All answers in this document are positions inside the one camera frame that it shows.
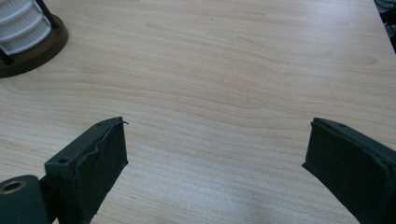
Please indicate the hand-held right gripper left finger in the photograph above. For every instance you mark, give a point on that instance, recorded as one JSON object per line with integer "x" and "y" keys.
{"x": 99, "y": 161}

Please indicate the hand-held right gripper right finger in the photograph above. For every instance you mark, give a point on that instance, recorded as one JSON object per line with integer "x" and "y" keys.
{"x": 351, "y": 168}

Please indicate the stack of white paper cups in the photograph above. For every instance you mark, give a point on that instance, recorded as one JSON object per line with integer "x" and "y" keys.
{"x": 21, "y": 28}

